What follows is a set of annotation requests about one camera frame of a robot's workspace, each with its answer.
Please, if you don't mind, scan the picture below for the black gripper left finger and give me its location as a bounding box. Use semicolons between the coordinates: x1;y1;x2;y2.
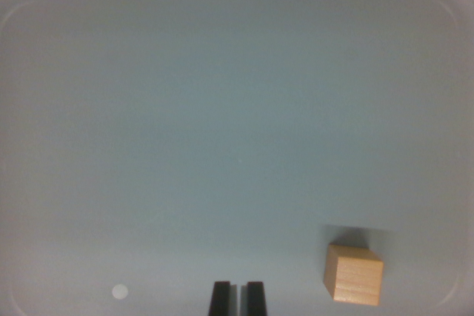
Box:
208;280;238;316

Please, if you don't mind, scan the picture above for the pale blue plastic bin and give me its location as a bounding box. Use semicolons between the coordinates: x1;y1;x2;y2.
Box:
0;0;474;316

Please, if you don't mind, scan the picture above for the small white round dot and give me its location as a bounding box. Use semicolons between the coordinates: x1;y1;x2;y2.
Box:
111;283;130;300

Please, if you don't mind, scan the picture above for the light wooden cube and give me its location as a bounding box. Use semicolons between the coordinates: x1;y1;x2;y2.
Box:
322;243;384;307

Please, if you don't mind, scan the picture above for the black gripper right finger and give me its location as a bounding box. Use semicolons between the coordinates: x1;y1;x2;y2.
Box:
239;280;269;316

